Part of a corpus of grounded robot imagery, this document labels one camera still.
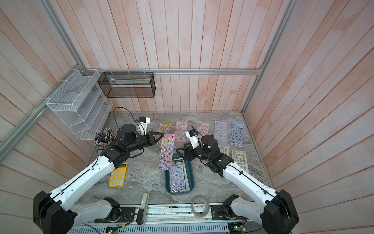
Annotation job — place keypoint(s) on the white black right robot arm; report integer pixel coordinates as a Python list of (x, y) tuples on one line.
[(274, 210)]

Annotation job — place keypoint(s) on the grey stapler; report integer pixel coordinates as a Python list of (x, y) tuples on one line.
[(142, 211)]

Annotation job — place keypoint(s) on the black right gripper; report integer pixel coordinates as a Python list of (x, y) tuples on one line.
[(186, 153)]

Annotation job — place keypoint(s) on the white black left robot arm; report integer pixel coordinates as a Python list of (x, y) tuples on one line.
[(56, 213)]

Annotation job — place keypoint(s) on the red blue cat sticker sheet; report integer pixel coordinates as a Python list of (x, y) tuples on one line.
[(180, 131)]

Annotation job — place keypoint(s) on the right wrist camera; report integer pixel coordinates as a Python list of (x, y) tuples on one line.
[(192, 135)]

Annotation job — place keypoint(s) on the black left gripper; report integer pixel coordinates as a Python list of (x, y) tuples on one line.
[(151, 139)]

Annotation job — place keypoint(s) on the colourful small sticker sheet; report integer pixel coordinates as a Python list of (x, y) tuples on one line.
[(165, 127)]

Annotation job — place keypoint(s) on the green sticker sheet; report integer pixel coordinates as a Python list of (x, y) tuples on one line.
[(224, 149), (240, 158)]

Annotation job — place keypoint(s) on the light blue sticker sheet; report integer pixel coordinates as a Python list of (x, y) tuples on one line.
[(220, 131)]

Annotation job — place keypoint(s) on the white mesh wall shelf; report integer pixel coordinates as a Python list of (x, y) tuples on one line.
[(82, 109)]

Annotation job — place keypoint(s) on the pastel sticker sheet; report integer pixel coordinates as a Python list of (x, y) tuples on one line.
[(203, 128)]

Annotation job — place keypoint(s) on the red pencil cup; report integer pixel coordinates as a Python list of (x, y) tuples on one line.
[(105, 138)]

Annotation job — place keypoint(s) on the purple sticker sheet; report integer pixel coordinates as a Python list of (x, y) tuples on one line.
[(178, 178)]

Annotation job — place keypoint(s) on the dark blue sticker sheet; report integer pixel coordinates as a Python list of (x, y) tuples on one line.
[(237, 135)]

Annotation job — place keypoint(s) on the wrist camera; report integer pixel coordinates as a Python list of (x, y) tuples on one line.
[(143, 123), (192, 135)]

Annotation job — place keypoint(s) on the clear tape roll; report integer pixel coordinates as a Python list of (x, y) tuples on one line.
[(200, 207)]

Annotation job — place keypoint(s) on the pink yellow cat sticker sheet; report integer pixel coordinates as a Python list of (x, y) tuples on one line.
[(167, 146)]

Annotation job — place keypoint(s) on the black mesh wall basket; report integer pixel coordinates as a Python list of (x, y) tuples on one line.
[(127, 84)]

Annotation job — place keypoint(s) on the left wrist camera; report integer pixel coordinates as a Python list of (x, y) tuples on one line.
[(143, 123)]

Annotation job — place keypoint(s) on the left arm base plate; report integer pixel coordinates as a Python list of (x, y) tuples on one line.
[(121, 214)]

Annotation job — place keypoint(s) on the yellow calculator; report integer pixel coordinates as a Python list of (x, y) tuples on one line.
[(118, 176)]

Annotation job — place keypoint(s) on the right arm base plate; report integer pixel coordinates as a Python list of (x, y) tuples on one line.
[(222, 212)]

